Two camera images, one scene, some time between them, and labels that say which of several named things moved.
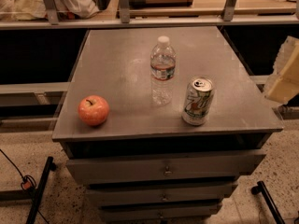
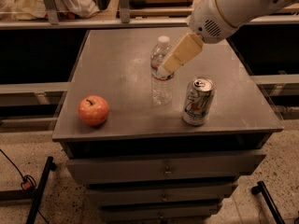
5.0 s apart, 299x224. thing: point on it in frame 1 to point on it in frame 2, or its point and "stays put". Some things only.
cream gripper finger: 284,84 to 208,24
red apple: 93,109 stays put
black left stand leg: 49,166 stays put
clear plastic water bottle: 163,70 stays put
